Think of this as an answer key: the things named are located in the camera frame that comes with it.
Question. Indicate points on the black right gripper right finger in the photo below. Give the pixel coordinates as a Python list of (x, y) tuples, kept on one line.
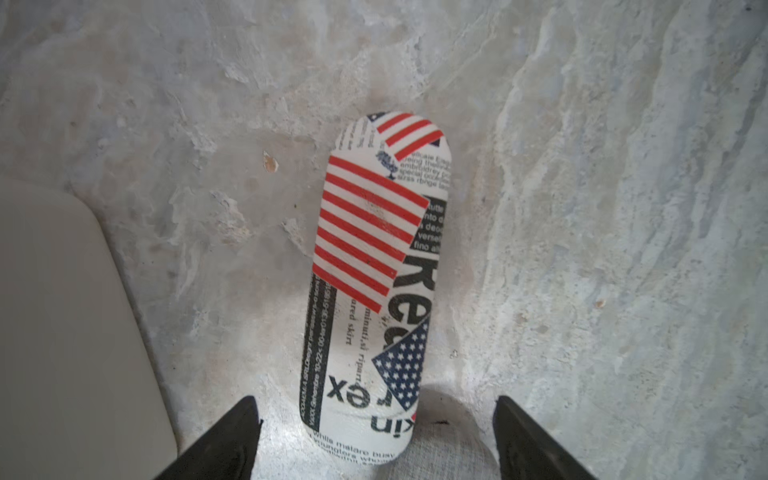
[(527, 451)]

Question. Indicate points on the cream plastic storage box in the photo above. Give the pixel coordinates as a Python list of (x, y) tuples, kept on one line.
[(79, 397)]

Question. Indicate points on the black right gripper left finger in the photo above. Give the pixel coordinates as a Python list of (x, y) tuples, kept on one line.
[(227, 450)]

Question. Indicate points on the flag print case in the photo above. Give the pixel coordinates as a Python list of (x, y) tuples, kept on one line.
[(373, 279)]

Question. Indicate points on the grey oval case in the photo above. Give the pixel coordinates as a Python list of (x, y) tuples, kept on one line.
[(446, 444)]

